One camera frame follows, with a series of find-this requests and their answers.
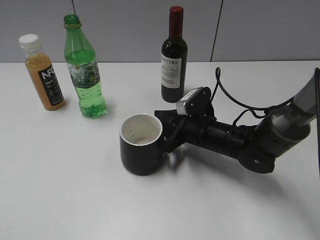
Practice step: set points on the black mug white interior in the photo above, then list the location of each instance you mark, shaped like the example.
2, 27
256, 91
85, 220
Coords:
141, 144

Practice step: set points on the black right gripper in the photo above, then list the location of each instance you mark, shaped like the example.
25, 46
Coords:
187, 129

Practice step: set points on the green sprite bottle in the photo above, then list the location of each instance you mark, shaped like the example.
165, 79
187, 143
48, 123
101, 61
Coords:
80, 57

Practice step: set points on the orange juice bottle white cap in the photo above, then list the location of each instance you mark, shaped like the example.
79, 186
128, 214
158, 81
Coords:
41, 72

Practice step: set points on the red wine bottle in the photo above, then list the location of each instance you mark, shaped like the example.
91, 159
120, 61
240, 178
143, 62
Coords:
174, 53

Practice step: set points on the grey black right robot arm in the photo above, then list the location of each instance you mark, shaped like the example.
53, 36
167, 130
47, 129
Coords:
256, 147

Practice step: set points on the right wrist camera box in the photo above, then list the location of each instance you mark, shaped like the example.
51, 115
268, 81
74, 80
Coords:
194, 102

